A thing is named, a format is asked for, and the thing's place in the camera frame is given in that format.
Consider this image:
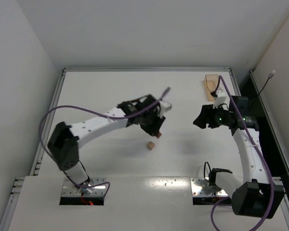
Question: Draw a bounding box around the small light cube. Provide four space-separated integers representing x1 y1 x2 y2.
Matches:
146 141 155 150

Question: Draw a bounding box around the transparent orange plastic tray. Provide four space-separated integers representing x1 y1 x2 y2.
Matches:
203 74 219 102

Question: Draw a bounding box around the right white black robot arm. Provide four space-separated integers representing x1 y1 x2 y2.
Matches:
193 97 285 219

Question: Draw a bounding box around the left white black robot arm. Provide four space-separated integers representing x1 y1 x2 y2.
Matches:
47 94 172 188

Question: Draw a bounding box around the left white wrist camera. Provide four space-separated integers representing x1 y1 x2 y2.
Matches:
159 100 172 114

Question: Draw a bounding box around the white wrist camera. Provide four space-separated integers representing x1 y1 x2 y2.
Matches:
211 89 227 109
159 100 172 114

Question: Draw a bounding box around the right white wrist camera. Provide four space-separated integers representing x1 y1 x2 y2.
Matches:
211 89 227 109

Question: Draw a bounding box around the aluminium table frame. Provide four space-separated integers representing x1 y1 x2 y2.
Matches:
9 70 289 231

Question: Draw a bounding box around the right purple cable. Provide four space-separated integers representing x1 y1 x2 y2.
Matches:
210 75 275 231

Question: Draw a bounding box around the purple cable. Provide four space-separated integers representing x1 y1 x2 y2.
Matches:
39 87 171 198
210 75 275 231

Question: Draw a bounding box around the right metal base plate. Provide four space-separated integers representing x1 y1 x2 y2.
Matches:
190 178 228 199

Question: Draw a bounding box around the metal base plate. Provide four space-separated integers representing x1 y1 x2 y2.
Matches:
190 178 228 199
61 178 108 198

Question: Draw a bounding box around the black wall cable with plug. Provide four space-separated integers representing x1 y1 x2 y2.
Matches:
246 70 276 114

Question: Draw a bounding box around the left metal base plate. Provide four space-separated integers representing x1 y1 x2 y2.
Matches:
61 178 108 198

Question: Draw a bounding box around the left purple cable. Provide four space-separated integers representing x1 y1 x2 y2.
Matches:
39 87 171 198

